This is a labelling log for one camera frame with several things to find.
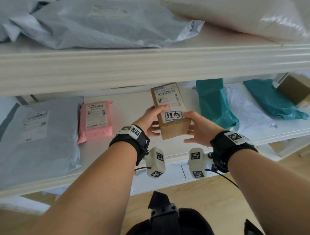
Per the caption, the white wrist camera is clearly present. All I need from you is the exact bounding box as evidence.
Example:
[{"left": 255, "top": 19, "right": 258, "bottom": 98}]
[
  {"left": 189, "top": 148, "right": 209, "bottom": 179},
  {"left": 145, "top": 147, "right": 166, "bottom": 179}
]

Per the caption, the teal parcel bag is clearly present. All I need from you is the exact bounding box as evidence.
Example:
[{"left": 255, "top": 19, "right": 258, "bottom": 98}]
[
  {"left": 195, "top": 78, "right": 240, "bottom": 130},
  {"left": 243, "top": 79, "right": 310, "bottom": 120}
]

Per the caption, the person's left hand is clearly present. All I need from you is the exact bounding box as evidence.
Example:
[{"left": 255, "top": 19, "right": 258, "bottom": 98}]
[{"left": 133, "top": 105, "right": 170, "bottom": 138}]

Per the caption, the person's right forearm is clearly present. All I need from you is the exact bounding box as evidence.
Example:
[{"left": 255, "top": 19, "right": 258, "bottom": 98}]
[{"left": 227, "top": 150, "right": 310, "bottom": 235}]

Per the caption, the crumpled white parcel bag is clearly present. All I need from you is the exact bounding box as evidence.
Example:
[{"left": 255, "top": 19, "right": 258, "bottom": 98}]
[{"left": 224, "top": 86, "right": 278, "bottom": 134}]

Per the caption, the pink parcel bag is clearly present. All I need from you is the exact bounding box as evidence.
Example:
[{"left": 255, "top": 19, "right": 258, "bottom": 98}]
[{"left": 77, "top": 101, "right": 113, "bottom": 144}]

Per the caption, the person's left forearm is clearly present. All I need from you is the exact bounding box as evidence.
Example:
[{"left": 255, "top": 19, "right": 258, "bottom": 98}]
[{"left": 27, "top": 142, "right": 137, "bottom": 235}]

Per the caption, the black wrist strap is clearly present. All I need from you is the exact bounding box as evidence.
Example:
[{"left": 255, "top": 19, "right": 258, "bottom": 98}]
[
  {"left": 209, "top": 131, "right": 258, "bottom": 174},
  {"left": 109, "top": 125, "right": 150, "bottom": 166}
]

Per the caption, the large grey-blue parcel bag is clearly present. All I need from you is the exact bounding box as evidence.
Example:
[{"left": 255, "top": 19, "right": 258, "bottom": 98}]
[{"left": 0, "top": 0, "right": 205, "bottom": 50}]

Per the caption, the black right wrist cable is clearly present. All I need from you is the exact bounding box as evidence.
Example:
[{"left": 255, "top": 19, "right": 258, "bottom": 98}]
[{"left": 205, "top": 169, "right": 240, "bottom": 189}]

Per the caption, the small brown cardboard box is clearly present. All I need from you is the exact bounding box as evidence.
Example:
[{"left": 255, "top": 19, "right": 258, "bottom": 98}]
[{"left": 276, "top": 74, "right": 310, "bottom": 106}]

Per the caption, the white shelf unit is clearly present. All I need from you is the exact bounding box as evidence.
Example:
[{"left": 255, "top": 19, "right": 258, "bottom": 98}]
[{"left": 0, "top": 23, "right": 310, "bottom": 215}]

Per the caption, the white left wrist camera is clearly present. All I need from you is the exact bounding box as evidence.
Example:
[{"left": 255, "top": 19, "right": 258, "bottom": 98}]
[{"left": 145, "top": 147, "right": 166, "bottom": 179}]

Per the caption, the person's right hand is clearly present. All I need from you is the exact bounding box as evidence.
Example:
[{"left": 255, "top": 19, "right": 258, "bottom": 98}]
[{"left": 183, "top": 111, "right": 219, "bottom": 147}]

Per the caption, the large white parcel bag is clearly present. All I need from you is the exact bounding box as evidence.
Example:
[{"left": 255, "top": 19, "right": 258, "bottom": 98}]
[{"left": 161, "top": 0, "right": 310, "bottom": 45}]

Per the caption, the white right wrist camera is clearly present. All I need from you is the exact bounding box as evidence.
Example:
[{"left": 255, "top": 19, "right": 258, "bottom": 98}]
[{"left": 189, "top": 148, "right": 209, "bottom": 179}]

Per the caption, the brown cardboard parcel box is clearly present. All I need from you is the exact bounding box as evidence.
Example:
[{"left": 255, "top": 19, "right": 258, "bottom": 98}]
[{"left": 151, "top": 82, "right": 192, "bottom": 140}]

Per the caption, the black right wrist strap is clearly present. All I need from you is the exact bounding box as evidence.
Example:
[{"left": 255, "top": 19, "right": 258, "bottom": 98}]
[{"left": 209, "top": 131, "right": 258, "bottom": 174}]

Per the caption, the black chest harness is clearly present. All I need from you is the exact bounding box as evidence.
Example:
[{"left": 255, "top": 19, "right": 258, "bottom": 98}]
[{"left": 126, "top": 191, "right": 215, "bottom": 235}]

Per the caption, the grey labelled parcel bag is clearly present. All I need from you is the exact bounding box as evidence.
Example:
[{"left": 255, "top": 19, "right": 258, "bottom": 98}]
[{"left": 0, "top": 96, "right": 85, "bottom": 190}]

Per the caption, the black left wrist strap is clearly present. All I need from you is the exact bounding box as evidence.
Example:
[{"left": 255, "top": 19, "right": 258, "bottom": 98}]
[{"left": 109, "top": 125, "right": 150, "bottom": 166}]

